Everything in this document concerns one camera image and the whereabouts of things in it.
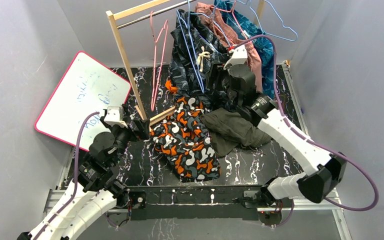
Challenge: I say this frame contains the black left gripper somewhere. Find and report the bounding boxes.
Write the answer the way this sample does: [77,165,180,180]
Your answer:
[102,116,150,167]

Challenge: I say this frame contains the orange camouflage shorts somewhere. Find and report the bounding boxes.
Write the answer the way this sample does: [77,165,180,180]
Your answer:
[150,96,221,181]

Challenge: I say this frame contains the blue wire hanger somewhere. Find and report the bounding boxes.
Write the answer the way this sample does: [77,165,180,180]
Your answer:
[176,9,205,94]
[235,0,299,43]

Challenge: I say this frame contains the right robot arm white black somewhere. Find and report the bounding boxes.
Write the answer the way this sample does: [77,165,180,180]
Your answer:
[206,63,347,207]

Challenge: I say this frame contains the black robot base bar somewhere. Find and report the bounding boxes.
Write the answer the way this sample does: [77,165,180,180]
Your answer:
[130,185,282,226]

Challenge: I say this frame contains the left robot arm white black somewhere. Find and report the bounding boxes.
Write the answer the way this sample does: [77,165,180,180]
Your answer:
[18,116,150,240]

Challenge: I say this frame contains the olive green shorts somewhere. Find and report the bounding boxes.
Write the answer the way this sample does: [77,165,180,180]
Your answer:
[200,108,272,158]

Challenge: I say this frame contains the dark leaf-pattern shorts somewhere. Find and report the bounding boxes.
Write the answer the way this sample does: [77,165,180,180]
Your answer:
[169,9,236,112]

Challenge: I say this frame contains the teal patterned shorts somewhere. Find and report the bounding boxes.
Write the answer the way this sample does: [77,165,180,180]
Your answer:
[213,0,276,100]

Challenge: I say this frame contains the pink shorts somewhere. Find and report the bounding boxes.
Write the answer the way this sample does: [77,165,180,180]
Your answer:
[198,10,263,93]

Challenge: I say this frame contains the pink hanger holding shorts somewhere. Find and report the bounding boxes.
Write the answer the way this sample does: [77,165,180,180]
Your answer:
[214,0,251,40]

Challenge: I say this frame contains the pink-framed whiteboard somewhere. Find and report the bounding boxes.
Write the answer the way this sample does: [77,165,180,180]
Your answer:
[34,51,132,151]

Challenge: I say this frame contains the metal rack rod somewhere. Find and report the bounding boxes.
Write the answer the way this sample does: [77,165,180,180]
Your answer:
[117,0,196,30]

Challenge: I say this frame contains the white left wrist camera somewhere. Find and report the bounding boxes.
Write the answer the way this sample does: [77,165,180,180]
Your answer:
[103,106,128,128]

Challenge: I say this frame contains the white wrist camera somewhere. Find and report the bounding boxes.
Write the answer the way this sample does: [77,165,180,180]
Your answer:
[223,45,248,70]
[103,106,128,128]

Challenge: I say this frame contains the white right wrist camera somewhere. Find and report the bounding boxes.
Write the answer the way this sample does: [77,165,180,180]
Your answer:
[223,45,248,70]

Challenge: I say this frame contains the pink wire hanger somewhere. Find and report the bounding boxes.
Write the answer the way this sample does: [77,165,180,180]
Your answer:
[149,11,169,111]

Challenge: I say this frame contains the empty blue wire hanger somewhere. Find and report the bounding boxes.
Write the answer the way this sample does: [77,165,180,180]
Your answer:
[235,0,299,43]

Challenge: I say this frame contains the wooden clothes rack frame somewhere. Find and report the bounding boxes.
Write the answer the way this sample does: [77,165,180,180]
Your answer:
[105,0,264,126]

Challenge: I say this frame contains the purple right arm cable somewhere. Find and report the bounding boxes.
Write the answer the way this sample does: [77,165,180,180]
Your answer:
[229,34,379,212]

